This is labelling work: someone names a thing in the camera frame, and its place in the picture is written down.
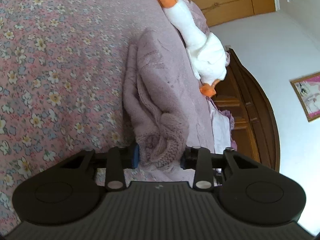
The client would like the pink knitted cardigan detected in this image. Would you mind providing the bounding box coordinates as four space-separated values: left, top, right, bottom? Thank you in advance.
123 29 214 183

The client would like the purple ruffled pillow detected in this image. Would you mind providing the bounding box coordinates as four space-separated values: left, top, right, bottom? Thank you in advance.
207 96 238 152

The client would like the dark wooden headboard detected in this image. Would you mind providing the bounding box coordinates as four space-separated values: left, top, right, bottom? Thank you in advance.
212 48 280 172

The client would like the white goose plush toy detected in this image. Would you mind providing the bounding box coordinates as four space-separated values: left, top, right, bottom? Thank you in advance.
158 0 229 98

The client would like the pink floral bed sheet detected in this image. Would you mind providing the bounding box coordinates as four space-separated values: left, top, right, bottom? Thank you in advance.
1 0 214 235

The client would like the framed wall picture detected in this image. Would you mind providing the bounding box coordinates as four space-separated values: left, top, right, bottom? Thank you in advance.
290 72 320 122

